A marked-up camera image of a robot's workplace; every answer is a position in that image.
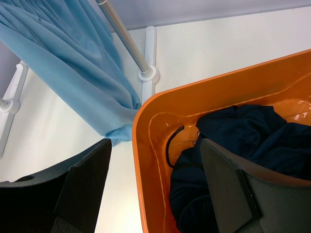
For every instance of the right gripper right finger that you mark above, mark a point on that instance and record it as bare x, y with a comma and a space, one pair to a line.
248, 198

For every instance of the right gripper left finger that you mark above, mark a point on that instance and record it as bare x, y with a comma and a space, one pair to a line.
64, 198

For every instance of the navy blue shorts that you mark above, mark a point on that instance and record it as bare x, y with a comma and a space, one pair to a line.
254, 132

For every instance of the light blue shorts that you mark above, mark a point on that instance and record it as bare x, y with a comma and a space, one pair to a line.
73, 60

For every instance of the orange plastic basket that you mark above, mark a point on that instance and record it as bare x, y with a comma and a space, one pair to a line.
165, 124

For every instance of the white metal clothes rack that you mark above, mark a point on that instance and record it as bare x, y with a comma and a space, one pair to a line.
136, 48

